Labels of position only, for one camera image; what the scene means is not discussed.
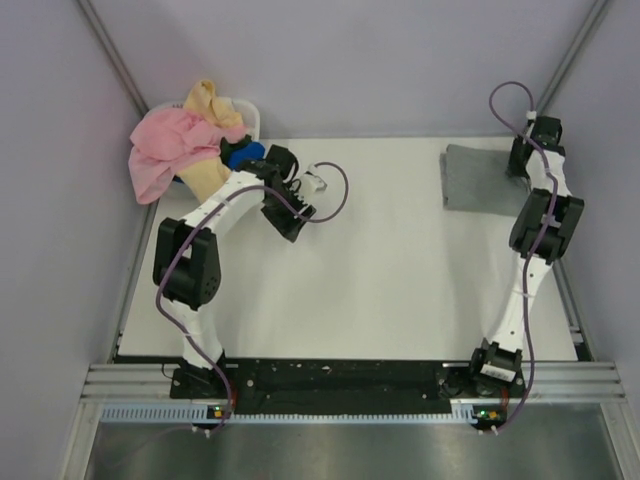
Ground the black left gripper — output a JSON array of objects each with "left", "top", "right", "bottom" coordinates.
[{"left": 260, "top": 181, "right": 314, "bottom": 242}]

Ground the grey t shirt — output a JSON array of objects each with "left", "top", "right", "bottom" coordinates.
[{"left": 439, "top": 144, "right": 529, "bottom": 217}]

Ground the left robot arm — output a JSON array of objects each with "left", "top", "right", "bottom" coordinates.
[{"left": 152, "top": 145, "right": 327, "bottom": 397}]

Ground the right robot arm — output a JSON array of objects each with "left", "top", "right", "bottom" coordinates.
[{"left": 466, "top": 111, "right": 585, "bottom": 396}]

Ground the blue t shirt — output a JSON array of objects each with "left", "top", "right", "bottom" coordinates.
[{"left": 222, "top": 141, "right": 265, "bottom": 170}]

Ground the cream yellow t shirt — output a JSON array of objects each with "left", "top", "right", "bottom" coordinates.
[{"left": 177, "top": 80, "right": 246, "bottom": 204}]

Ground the dark green t shirt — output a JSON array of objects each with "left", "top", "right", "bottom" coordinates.
[{"left": 219, "top": 135, "right": 252, "bottom": 164}]

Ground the white laundry basket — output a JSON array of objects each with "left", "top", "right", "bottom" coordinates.
[{"left": 149, "top": 97, "right": 261, "bottom": 199}]

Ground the pink t shirt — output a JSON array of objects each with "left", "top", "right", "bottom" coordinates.
[{"left": 127, "top": 107, "right": 224, "bottom": 205}]

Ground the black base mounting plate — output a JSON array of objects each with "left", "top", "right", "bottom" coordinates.
[{"left": 169, "top": 358, "right": 525, "bottom": 416}]

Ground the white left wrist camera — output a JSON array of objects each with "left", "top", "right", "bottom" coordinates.
[{"left": 299, "top": 171, "right": 327, "bottom": 197}]

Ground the right aluminium corner post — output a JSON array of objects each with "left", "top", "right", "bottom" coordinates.
[{"left": 517, "top": 1, "right": 613, "bottom": 116}]

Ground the aluminium corner post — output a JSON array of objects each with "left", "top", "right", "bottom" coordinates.
[
  {"left": 74, "top": 0, "right": 149, "bottom": 118},
  {"left": 517, "top": 1, "right": 613, "bottom": 116}
]

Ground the left aluminium corner post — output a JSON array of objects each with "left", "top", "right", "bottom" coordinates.
[{"left": 74, "top": 0, "right": 149, "bottom": 118}]

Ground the aluminium front frame rail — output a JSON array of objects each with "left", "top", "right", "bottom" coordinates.
[{"left": 81, "top": 359, "right": 625, "bottom": 403}]

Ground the grey slotted cable duct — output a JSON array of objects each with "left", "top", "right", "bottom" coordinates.
[{"left": 101, "top": 403, "right": 506, "bottom": 426}]

